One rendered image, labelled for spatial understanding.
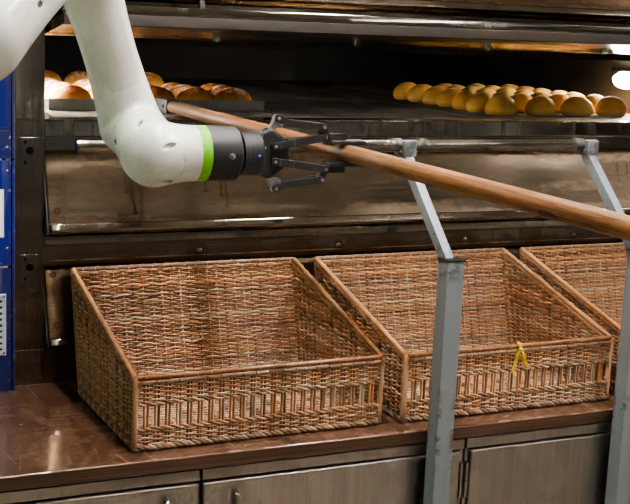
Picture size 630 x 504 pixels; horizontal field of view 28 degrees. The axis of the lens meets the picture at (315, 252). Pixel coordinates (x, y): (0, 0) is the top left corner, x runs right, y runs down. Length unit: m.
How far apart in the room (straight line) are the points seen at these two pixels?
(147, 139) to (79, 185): 0.87
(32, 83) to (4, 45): 1.21
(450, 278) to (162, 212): 0.72
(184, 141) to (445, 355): 0.84
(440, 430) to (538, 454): 0.31
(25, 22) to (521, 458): 1.63
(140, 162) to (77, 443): 0.74
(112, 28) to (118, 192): 0.88
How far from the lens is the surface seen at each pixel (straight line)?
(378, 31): 2.91
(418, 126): 3.15
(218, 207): 2.94
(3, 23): 1.60
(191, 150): 2.02
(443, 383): 2.60
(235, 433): 2.55
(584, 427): 2.92
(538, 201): 1.68
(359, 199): 3.09
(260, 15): 2.79
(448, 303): 2.56
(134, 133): 2.01
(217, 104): 3.15
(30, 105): 2.81
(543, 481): 2.90
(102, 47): 2.05
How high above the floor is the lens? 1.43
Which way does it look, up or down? 11 degrees down
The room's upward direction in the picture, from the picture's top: 3 degrees clockwise
